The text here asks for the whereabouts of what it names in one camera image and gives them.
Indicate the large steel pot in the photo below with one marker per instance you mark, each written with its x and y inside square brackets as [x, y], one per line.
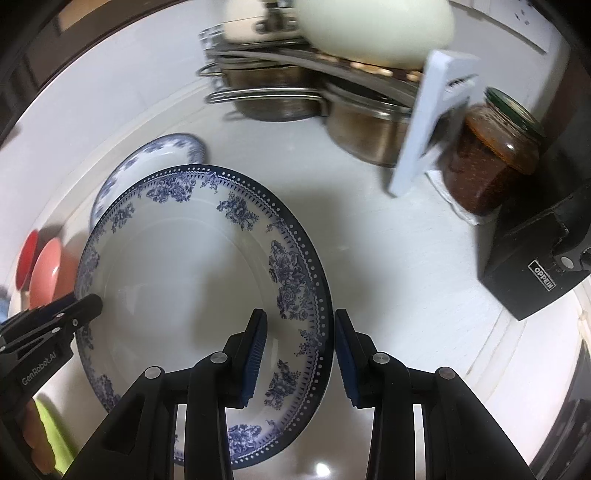
[364, 134]

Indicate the white plastic slicer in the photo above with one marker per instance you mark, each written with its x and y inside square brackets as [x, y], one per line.
[425, 115]

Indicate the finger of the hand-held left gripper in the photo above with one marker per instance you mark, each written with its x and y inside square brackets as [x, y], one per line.
[85, 308]

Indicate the green cloth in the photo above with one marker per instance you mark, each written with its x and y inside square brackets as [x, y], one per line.
[53, 429]

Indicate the small blue floral plate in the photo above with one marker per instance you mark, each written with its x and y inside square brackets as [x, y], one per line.
[152, 152]

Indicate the person's left hand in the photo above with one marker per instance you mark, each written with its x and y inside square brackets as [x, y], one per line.
[33, 434]

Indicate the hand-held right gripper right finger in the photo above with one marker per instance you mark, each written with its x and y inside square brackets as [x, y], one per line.
[346, 362]

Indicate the pink bowl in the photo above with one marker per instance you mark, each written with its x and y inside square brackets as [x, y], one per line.
[46, 272]

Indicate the large blue floral plate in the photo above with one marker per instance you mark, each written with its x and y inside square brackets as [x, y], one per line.
[184, 267]

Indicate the black box with label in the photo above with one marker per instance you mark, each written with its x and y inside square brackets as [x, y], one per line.
[521, 249]

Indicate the glass jar of brown sauce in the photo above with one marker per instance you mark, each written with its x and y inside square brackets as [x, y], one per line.
[489, 157]

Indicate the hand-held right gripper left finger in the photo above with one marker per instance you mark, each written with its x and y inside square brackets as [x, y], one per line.
[256, 357]

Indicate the red bowl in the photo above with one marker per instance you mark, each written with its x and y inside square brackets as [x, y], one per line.
[27, 256]

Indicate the white cloth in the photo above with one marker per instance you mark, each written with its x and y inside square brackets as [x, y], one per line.
[455, 208]

